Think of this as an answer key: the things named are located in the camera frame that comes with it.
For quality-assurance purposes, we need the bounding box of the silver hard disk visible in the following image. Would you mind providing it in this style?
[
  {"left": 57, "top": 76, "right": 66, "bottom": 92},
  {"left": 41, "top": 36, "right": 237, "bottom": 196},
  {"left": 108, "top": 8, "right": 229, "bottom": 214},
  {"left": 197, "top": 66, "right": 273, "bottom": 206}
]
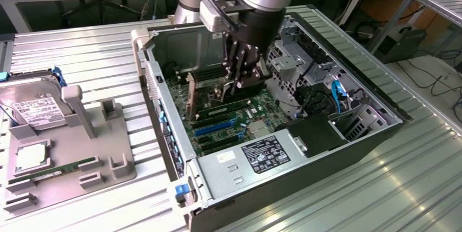
[{"left": 0, "top": 76, "right": 69, "bottom": 131}]

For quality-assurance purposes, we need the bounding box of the installed ram stick with label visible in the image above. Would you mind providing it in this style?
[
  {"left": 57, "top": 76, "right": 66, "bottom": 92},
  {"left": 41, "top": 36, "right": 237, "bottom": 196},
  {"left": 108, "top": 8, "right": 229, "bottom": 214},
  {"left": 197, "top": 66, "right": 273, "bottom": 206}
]
[{"left": 197, "top": 99, "right": 251, "bottom": 118}]

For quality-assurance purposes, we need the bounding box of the silver disk bay cage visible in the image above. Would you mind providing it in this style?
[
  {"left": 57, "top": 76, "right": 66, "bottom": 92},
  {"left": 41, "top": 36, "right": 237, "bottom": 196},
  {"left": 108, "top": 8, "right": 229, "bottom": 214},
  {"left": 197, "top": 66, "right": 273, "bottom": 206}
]
[{"left": 265, "top": 38, "right": 340, "bottom": 119}]

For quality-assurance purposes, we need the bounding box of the blue expansion slot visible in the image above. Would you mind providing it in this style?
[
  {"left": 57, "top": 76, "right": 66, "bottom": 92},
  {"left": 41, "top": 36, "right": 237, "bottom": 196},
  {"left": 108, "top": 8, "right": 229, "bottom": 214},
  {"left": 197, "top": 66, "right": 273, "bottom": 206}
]
[{"left": 193, "top": 119, "right": 236, "bottom": 137}]

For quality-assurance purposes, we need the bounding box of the black plastic shroud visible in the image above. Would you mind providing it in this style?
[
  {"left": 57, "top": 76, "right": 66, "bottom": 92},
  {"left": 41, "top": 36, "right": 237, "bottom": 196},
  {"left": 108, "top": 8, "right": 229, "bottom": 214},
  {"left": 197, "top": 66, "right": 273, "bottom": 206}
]
[{"left": 276, "top": 114, "right": 350, "bottom": 158}]

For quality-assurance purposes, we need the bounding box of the black box device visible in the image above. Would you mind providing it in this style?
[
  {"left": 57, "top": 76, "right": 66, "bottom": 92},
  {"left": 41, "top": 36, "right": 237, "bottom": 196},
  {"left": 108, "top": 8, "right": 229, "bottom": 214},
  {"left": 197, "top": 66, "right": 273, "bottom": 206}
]
[{"left": 376, "top": 25, "right": 428, "bottom": 64}]

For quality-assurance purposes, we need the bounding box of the grey power supply unit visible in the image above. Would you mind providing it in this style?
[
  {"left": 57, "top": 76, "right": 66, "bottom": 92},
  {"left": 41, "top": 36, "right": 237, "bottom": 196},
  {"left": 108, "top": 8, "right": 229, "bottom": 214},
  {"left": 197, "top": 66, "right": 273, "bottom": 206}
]
[{"left": 196, "top": 129, "right": 311, "bottom": 200}]

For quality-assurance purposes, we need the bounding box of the blue disk rail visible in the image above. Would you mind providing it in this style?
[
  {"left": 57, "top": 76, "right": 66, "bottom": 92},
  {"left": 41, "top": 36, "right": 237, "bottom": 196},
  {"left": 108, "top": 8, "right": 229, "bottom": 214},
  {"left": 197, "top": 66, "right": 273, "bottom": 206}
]
[{"left": 50, "top": 65, "right": 68, "bottom": 87}]

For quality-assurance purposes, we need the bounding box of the green ram stick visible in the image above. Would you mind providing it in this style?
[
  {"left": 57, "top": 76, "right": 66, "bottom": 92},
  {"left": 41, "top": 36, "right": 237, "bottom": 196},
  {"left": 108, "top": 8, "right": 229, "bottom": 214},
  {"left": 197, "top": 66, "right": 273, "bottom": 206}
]
[{"left": 13, "top": 157, "right": 97, "bottom": 186}]

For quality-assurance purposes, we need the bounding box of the open black pc case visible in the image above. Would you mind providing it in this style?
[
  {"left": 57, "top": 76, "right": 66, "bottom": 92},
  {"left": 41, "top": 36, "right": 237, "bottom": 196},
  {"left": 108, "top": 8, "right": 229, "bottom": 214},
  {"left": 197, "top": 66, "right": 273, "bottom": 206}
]
[{"left": 129, "top": 12, "right": 414, "bottom": 232}]

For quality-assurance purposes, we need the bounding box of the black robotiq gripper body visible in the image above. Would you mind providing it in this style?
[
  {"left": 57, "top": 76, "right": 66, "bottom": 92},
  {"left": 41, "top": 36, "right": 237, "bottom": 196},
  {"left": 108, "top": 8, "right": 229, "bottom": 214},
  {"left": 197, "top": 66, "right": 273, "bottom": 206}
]
[{"left": 229, "top": 9, "right": 285, "bottom": 53}]

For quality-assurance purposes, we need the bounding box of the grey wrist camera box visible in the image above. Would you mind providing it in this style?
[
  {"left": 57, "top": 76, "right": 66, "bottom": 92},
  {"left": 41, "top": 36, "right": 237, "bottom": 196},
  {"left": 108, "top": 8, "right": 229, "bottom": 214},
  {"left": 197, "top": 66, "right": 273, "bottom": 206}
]
[{"left": 199, "top": 0, "right": 236, "bottom": 32}]

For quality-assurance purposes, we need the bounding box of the silver chipset heat sink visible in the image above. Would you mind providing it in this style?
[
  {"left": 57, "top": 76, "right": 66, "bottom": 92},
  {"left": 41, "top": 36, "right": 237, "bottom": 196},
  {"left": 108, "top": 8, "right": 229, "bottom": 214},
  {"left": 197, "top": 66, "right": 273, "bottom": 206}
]
[{"left": 247, "top": 122, "right": 272, "bottom": 138}]

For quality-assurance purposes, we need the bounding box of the grey parts rack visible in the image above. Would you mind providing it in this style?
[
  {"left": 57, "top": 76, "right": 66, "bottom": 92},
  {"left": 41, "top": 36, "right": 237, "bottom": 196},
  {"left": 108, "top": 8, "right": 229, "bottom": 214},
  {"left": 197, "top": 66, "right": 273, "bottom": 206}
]
[{"left": 0, "top": 84, "right": 137, "bottom": 221}]

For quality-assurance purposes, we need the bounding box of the green motherboard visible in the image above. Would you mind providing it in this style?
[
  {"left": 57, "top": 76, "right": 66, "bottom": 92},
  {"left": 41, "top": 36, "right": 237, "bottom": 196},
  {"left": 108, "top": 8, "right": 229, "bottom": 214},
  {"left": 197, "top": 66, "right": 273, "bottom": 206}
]
[{"left": 167, "top": 63, "right": 285, "bottom": 157}]

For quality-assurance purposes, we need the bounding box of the silver cpu chip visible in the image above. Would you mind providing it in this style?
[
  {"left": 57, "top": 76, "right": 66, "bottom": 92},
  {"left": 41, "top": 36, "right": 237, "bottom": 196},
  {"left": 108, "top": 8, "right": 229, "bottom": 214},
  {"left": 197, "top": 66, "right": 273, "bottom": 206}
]
[{"left": 16, "top": 144, "right": 48, "bottom": 170}]

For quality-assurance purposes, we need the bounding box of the blue wire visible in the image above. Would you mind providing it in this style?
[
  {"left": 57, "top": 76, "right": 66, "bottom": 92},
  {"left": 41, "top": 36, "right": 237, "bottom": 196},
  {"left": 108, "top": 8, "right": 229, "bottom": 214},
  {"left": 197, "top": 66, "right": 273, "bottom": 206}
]
[{"left": 329, "top": 79, "right": 350, "bottom": 115}]

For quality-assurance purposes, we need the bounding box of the graphics card with metal bracket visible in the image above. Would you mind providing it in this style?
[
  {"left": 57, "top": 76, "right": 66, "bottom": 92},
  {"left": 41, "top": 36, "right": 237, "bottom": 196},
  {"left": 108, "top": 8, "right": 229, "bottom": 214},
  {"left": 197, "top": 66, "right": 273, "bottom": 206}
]
[{"left": 184, "top": 71, "right": 269, "bottom": 121}]

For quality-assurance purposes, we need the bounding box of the blue case latch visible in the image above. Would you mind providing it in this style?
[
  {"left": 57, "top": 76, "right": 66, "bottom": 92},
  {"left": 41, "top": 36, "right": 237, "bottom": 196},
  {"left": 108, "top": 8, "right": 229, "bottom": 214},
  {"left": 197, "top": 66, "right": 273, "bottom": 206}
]
[{"left": 173, "top": 183, "right": 191, "bottom": 198}]

